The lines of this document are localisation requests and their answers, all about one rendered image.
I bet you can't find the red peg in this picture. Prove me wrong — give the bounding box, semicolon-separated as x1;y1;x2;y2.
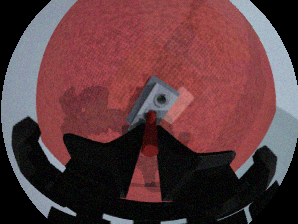
141;112;160;157

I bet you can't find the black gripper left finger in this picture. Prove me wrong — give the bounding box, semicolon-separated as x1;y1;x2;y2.
63;123;145;198

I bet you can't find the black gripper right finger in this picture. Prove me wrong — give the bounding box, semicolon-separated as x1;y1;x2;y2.
157;124;237;201

